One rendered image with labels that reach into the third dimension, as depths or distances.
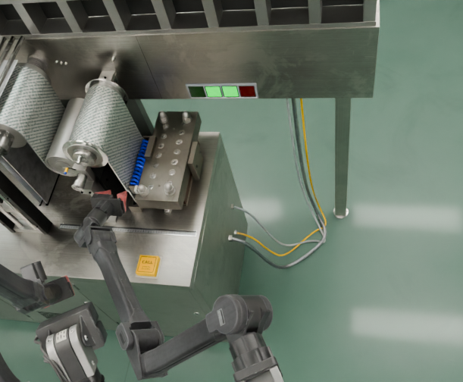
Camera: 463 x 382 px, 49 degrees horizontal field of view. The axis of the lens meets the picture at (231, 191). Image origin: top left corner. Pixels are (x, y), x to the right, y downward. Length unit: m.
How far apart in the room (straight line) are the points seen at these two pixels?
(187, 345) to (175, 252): 0.68
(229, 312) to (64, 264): 1.03
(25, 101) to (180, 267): 0.74
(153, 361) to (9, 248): 0.98
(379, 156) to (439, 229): 0.54
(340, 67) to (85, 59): 0.86
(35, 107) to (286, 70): 0.83
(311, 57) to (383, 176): 1.44
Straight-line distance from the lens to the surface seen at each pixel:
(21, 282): 1.41
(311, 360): 2.54
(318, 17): 1.56
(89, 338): 0.87
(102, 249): 1.53
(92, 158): 1.67
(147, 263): 1.80
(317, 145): 3.08
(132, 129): 1.88
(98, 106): 1.73
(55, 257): 1.99
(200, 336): 1.14
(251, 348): 1.03
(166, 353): 1.25
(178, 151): 1.88
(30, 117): 1.77
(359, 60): 1.66
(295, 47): 1.63
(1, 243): 2.14
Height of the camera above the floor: 2.47
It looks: 57 degrees down
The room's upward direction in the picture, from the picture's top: 18 degrees counter-clockwise
